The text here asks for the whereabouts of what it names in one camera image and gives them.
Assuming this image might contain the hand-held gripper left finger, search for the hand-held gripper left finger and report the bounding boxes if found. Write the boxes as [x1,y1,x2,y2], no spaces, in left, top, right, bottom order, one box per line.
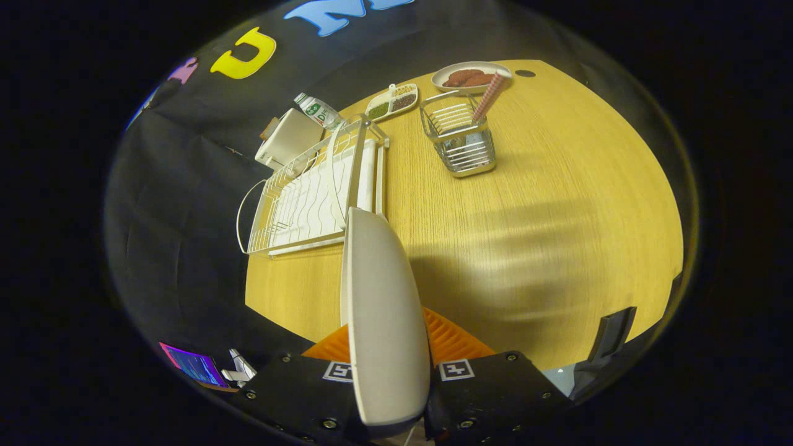
[229,325,367,446]

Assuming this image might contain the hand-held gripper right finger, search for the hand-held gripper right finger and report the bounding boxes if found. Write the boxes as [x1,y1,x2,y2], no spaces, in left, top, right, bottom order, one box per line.
[423,307,574,444]

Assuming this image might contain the beige plate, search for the beige plate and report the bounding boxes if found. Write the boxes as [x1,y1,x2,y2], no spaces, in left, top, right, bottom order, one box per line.
[340,207,432,428]

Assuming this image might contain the white wire dish rack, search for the white wire dish rack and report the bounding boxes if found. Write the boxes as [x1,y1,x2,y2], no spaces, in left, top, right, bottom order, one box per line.
[235,113,391,258]

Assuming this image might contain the metal wire basket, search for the metal wire basket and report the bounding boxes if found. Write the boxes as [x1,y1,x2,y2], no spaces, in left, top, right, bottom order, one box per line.
[419,90,497,178]

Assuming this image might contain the pink striped handle spoon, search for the pink striped handle spoon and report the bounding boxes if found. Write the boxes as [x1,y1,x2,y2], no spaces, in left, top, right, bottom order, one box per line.
[472,72,509,123]

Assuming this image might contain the white divided snack dish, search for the white divided snack dish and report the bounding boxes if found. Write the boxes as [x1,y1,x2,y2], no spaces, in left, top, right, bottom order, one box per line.
[365,83,419,121]

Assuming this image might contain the white plate with food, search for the white plate with food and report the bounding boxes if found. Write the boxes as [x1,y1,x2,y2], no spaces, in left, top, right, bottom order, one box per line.
[431,61,514,95]

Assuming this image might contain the white plastic stand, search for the white plastic stand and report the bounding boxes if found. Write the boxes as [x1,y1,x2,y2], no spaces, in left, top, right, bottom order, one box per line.
[221,348,258,388]

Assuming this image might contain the phone with purple screen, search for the phone with purple screen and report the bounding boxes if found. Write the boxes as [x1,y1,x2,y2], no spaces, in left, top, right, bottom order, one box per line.
[159,341,239,393]

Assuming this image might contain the black backdrop cloth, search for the black backdrop cloth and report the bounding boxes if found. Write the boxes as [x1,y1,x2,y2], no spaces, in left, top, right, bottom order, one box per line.
[102,0,620,385]

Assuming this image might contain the white toaster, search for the white toaster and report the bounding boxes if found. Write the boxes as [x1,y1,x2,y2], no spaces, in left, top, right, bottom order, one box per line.
[255,108,325,171]

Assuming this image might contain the white bottle with green label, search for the white bottle with green label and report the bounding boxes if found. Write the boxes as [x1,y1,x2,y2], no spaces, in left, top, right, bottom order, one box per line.
[293,92,345,131]

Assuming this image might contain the reddish brown meat slices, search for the reddish brown meat slices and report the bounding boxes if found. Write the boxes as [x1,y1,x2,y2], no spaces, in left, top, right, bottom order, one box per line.
[442,69,496,88]

